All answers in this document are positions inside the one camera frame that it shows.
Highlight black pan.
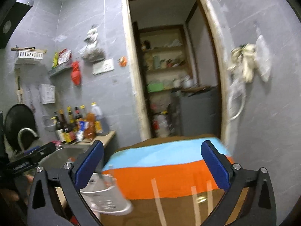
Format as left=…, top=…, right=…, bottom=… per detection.
left=4, top=104, right=38, bottom=151

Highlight long wooden chopstick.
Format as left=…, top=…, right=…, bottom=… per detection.
left=151, top=178, right=167, bottom=226

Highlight sauce bottles group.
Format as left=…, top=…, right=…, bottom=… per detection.
left=52, top=106, right=96, bottom=144

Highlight white hose loop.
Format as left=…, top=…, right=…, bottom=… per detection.
left=227, top=75, right=247, bottom=121

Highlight white wall basket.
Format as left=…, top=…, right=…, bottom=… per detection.
left=11, top=47, right=47, bottom=64

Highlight grey cabinet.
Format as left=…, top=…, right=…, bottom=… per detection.
left=170, top=87, right=221, bottom=138

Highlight striped blue orange brown cloth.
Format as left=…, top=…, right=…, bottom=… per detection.
left=100, top=135, right=232, bottom=225

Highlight white plastic utensil holder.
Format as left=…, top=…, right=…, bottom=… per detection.
left=80, top=173, right=133, bottom=216

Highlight grey hanging bag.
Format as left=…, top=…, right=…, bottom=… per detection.
left=79, top=24, right=105, bottom=63

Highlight cream rubber gloves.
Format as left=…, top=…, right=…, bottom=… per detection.
left=228, top=43, right=256, bottom=83

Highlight clear plastic bag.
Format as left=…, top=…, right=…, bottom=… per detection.
left=255, top=27, right=272, bottom=82

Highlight wall shelf with packets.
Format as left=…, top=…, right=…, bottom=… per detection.
left=48, top=48, right=72, bottom=77

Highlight red hanging bag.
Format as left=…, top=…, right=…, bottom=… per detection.
left=71, top=61, right=81, bottom=86

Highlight large oil bottle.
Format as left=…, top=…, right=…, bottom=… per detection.
left=91, top=102, right=110, bottom=136

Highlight steel faucet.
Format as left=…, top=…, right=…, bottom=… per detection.
left=17, top=128, right=39, bottom=152

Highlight white wall box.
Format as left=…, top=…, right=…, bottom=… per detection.
left=39, top=84, right=56, bottom=105

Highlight steel sink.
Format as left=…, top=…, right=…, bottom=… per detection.
left=39, top=144, right=90, bottom=170

